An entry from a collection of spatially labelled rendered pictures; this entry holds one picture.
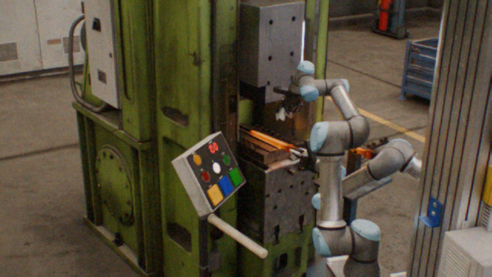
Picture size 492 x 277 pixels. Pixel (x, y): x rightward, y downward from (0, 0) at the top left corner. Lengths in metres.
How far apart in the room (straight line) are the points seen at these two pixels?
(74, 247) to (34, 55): 4.24
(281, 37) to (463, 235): 1.41
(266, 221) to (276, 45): 0.97
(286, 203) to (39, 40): 5.38
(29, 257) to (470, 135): 3.10
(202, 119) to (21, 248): 1.89
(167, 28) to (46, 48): 5.03
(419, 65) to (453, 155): 5.07
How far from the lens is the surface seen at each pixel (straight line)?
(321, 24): 3.41
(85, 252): 4.22
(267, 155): 3.16
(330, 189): 2.34
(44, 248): 4.34
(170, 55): 3.22
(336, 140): 2.30
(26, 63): 8.12
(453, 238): 2.08
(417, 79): 7.15
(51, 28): 8.09
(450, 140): 2.08
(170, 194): 3.53
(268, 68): 2.99
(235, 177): 2.83
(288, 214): 3.37
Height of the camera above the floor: 2.27
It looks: 23 degrees down
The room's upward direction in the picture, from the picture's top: 1 degrees clockwise
